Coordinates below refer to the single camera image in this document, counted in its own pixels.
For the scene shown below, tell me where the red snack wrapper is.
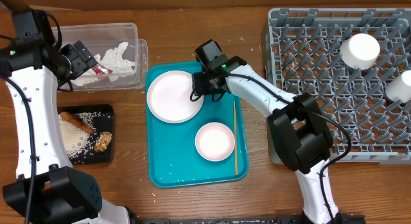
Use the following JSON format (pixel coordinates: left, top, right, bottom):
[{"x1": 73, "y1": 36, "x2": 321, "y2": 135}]
[{"x1": 92, "y1": 65, "x2": 112, "y2": 74}]

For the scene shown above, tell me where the white napkin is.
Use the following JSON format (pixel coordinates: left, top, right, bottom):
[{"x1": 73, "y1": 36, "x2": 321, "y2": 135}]
[{"x1": 73, "y1": 42, "x2": 136, "y2": 86}]

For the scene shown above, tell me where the large white plate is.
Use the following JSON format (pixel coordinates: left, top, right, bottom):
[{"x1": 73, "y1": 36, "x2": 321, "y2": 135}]
[{"x1": 146, "y1": 71, "x2": 204, "y2": 124}]

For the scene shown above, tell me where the small white plate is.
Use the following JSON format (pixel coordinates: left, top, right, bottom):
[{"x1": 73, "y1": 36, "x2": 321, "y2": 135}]
[{"x1": 195, "y1": 122, "x2": 236, "y2": 162}]

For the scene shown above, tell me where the orange carrot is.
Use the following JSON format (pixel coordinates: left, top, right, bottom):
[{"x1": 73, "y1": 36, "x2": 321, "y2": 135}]
[{"x1": 60, "y1": 112, "x2": 94, "y2": 134}]

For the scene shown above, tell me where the brown walnut food scrap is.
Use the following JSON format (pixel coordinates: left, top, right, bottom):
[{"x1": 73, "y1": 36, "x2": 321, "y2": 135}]
[{"x1": 94, "y1": 132, "x2": 112, "y2": 152}]

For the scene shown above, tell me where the pile of rice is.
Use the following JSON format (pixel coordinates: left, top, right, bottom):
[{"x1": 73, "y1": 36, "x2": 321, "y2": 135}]
[{"x1": 58, "y1": 112, "x2": 101, "y2": 161}]

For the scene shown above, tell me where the white upturned cup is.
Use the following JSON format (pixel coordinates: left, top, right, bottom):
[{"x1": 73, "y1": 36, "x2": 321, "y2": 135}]
[{"x1": 340, "y1": 33, "x2": 380, "y2": 70}]

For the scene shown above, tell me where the pale green saucer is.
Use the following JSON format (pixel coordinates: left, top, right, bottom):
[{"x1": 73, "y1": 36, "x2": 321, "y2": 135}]
[{"x1": 385, "y1": 70, "x2": 411, "y2": 103}]

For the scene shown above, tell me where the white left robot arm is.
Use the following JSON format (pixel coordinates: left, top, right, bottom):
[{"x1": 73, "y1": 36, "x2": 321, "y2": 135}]
[{"x1": 1, "y1": 8, "x2": 138, "y2": 223}]

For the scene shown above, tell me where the grey dishwasher rack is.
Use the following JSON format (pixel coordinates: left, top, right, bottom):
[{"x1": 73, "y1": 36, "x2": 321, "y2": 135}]
[{"x1": 262, "y1": 8, "x2": 410, "y2": 164}]

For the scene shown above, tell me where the wooden chopstick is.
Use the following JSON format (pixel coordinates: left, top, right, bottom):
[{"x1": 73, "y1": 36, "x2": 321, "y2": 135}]
[{"x1": 233, "y1": 101, "x2": 238, "y2": 176}]

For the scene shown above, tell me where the clear plastic bin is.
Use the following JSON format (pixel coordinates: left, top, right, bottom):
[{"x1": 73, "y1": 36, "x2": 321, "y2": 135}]
[{"x1": 60, "y1": 22, "x2": 148, "y2": 91}]

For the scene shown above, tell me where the black tray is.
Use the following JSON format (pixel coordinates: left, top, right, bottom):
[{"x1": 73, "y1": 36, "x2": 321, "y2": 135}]
[{"x1": 58, "y1": 104, "x2": 114, "y2": 164}]

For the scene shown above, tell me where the teal serving tray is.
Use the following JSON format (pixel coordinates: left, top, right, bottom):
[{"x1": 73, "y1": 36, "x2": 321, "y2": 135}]
[{"x1": 144, "y1": 60, "x2": 250, "y2": 189}]

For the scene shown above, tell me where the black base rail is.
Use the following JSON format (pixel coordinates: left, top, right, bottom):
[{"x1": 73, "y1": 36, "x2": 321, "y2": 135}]
[{"x1": 137, "y1": 214, "x2": 366, "y2": 224}]

